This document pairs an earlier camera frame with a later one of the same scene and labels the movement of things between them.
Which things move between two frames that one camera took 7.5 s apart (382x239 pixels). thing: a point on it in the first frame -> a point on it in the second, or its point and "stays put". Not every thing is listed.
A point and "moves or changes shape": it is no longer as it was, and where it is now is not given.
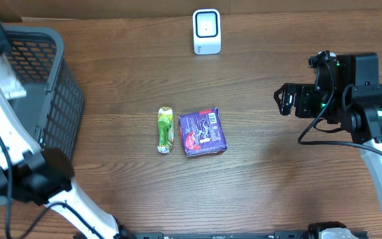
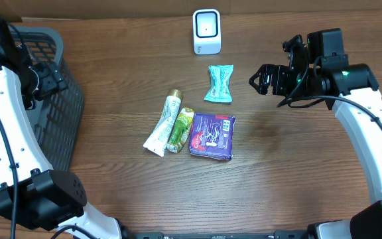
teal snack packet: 10,85 moves or changes shape
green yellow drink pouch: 166,129 -> 180,129
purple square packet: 202,133 moves or changes shape
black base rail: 279,234 stays put
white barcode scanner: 207,31 stays put
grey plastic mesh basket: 53,107 stays put
